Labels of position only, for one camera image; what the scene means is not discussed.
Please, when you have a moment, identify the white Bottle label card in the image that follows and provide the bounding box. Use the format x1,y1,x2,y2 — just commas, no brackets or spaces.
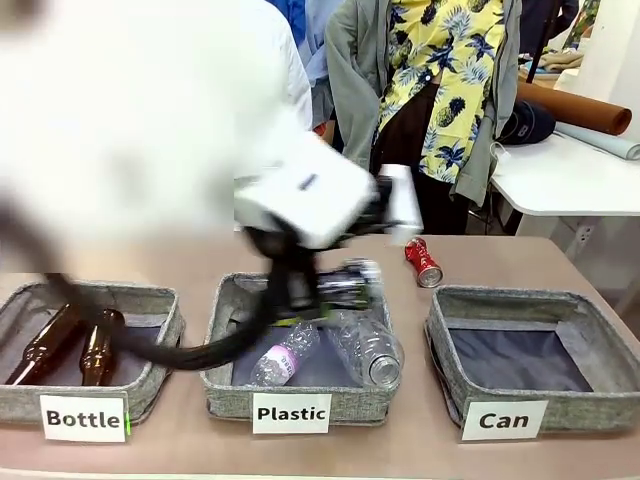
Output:
39,393,128,443

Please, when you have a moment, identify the beige folded cloth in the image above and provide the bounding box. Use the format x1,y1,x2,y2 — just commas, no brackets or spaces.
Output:
538,51,585,77

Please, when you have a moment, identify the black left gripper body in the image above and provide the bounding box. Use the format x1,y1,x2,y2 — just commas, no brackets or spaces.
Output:
271,251,325,312

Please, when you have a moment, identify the dark navy cap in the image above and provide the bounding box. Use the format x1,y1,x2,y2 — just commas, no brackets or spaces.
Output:
498,99,558,147

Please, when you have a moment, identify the brown paper roll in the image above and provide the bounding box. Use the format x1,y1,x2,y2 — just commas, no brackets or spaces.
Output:
516,81,634,137

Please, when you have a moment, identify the white side table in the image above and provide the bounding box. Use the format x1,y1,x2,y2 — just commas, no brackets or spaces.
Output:
488,132,640,220

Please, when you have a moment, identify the crushed black silver can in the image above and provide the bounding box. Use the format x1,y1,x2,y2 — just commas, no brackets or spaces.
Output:
318,258,385,310

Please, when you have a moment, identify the crushed red can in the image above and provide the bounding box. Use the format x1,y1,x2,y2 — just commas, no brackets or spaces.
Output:
404,236,445,289

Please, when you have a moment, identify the person in yellow pineapple shirt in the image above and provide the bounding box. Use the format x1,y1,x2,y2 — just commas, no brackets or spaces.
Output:
324,0,525,237

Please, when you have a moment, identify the white Can label card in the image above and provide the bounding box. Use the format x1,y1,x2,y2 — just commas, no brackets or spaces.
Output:
460,399,551,442

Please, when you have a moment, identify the person in blue shirt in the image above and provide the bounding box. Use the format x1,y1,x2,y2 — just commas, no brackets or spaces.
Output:
286,0,335,122

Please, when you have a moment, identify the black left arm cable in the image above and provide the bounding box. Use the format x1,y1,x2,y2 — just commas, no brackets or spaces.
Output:
43,249,321,375

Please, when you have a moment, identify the grey fabric basket Plastic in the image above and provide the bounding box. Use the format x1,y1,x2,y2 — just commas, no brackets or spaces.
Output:
200,271,402,427

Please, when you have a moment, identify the brown glass bottle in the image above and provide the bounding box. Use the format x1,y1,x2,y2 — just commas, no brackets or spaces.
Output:
4,302,85,387
78,308,127,388

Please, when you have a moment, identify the white Plastic label card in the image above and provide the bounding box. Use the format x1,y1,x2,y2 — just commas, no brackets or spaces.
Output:
251,392,333,435

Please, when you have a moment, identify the large clear plastic bottle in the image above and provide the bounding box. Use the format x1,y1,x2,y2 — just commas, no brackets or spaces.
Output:
326,309,406,390

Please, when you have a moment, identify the grey fabric basket Can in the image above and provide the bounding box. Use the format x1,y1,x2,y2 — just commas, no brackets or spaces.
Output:
424,285,640,434

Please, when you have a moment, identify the grey fabric basket Bottle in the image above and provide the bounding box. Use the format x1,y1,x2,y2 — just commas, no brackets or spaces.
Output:
0,281,182,427

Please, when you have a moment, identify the light blue paper roll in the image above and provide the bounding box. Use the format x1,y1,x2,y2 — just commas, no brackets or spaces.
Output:
553,121,640,162

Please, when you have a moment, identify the small clear pink-label plastic bottle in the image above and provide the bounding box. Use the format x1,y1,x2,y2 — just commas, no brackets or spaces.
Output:
249,321,322,387

